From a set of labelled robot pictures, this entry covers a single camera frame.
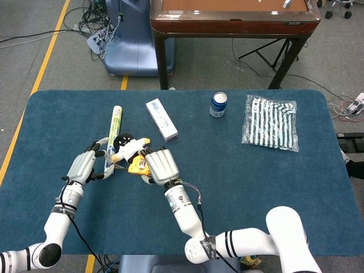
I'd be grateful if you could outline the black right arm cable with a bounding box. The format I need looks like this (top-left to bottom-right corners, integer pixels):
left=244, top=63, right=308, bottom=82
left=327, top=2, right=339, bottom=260
left=197, top=203, right=239, bottom=273

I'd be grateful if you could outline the white pink toothpaste box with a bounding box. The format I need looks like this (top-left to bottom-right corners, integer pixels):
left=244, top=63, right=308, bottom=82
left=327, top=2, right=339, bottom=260
left=145, top=98, right=179, bottom=142

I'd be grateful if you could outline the printed cylindrical tube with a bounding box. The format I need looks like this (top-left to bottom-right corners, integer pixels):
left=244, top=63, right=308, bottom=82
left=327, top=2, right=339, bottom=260
left=102, top=105, right=123, bottom=174

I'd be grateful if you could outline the blue felt table cover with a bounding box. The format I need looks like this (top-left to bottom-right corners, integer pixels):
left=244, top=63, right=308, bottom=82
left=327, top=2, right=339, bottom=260
left=0, top=89, right=352, bottom=255

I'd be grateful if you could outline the coloured wrist wire bundle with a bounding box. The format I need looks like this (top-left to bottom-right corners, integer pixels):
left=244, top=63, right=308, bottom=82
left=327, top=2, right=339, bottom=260
left=179, top=180, right=203, bottom=206

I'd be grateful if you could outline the black arm strap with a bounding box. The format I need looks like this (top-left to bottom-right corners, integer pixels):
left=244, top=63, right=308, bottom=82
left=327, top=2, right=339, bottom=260
left=52, top=204, right=78, bottom=219
left=200, top=237, right=217, bottom=260

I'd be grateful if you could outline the yellow tape measure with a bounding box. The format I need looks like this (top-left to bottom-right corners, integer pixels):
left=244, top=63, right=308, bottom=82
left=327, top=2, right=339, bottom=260
left=113, top=155, right=153, bottom=176

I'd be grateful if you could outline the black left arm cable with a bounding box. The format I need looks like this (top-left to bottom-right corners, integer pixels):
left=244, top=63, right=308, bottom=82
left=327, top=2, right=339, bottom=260
left=55, top=176, right=106, bottom=273

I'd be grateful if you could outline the blue soda can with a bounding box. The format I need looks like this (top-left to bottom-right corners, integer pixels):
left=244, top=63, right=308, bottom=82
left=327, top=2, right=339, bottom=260
left=209, top=92, right=228, bottom=119

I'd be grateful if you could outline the black office chair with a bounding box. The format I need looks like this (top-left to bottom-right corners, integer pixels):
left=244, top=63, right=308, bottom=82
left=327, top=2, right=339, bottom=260
left=325, top=0, right=353, bottom=19

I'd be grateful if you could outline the black right arm strap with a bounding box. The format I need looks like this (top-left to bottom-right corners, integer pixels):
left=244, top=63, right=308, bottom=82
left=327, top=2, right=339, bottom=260
left=200, top=237, right=217, bottom=260

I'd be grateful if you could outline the black left arm strap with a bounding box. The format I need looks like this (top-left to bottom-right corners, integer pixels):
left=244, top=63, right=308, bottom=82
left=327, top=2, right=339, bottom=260
left=52, top=204, right=78, bottom=219

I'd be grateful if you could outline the black box on floor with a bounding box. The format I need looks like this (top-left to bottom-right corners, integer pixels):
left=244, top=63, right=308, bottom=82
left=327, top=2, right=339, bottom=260
left=337, top=132, right=364, bottom=154

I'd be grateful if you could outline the striped cloth in plastic bag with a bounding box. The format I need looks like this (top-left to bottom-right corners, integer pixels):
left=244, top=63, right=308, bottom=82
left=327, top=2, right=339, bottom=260
left=241, top=94, right=300, bottom=153

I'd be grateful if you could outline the blue grey robot torso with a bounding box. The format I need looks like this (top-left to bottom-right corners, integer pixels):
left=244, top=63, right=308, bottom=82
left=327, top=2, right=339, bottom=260
left=118, top=254, right=242, bottom=273

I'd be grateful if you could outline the black white penguin plush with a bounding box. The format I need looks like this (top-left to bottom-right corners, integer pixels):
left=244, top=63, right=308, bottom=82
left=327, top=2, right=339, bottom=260
left=110, top=133, right=151, bottom=164

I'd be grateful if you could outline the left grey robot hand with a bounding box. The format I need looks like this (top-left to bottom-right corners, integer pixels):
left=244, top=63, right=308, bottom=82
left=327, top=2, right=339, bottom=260
left=67, top=136, right=116, bottom=185

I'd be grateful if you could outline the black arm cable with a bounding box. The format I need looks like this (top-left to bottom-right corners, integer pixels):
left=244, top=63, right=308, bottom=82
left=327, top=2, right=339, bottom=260
left=197, top=203, right=239, bottom=273
left=55, top=176, right=106, bottom=273

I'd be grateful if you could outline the blue machine pedestal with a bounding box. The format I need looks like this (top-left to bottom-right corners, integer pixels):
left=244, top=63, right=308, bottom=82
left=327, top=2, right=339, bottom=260
left=104, top=0, right=176, bottom=77

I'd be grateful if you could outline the brown mahjong table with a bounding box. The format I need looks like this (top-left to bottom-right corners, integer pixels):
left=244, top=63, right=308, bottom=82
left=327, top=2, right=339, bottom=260
left=150, top=0, right=322, bottom=90

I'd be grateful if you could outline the white power strip with wires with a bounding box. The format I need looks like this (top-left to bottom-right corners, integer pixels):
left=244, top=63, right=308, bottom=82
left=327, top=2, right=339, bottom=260
left=326, top=92, right=364, bottom=123

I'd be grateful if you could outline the tangle of floor cables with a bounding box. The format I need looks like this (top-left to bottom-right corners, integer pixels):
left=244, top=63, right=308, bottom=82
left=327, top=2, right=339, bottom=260
left=64, top=0, right=120, bottom=60

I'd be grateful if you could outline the white floor power board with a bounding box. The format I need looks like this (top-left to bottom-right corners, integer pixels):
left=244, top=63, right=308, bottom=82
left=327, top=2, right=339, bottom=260
left=86, top=27, right=114, bottom=55

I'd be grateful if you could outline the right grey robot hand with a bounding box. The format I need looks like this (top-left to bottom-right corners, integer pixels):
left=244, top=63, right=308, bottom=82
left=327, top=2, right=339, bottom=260
left=138, top=146, right=180, bottom=187

